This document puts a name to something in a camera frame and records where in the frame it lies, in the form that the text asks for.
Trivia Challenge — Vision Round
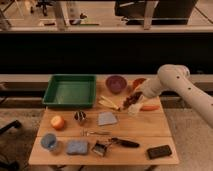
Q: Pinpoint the yellow banana peel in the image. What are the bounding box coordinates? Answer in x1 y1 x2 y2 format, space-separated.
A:
99 96 120 111

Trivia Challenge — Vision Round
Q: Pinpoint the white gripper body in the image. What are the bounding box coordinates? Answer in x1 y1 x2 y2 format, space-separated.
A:
128 96 146 116

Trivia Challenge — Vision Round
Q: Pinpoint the orange carrot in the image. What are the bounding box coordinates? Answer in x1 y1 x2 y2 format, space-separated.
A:
140 105 159 111

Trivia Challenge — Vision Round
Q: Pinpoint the purple bowl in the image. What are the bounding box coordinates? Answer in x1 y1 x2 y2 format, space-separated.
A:
105 75 127 94

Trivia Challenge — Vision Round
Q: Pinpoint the dark red grape bunch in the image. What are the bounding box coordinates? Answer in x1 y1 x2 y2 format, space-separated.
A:
123 92 142 109

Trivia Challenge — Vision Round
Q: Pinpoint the blue sponge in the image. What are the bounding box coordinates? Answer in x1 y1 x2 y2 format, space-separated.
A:
66 140 88 155

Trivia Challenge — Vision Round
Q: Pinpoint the wooden table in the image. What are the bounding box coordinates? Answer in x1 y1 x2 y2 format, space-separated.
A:
28 79 180 167

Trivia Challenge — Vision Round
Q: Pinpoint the orange fruit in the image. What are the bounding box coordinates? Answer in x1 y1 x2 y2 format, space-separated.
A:
50 115 65 130

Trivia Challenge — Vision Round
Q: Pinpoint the green plastic tray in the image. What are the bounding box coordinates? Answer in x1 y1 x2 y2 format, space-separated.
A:
43 74 96 108

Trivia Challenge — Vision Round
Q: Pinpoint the grey blue cloth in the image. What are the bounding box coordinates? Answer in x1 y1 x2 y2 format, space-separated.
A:
98 112 117 126

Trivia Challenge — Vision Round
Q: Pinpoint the orange red bowl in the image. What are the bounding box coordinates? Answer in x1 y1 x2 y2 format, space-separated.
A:
132 78 146 90

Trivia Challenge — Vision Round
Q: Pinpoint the black handled tool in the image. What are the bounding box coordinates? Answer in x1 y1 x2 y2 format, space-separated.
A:
109 137 140 148

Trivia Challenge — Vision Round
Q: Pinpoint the small metal cup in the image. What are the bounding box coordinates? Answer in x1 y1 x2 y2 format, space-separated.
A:
74 111 86 125

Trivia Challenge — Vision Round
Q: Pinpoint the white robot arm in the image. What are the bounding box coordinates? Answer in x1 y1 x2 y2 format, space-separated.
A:
128 64 213 129

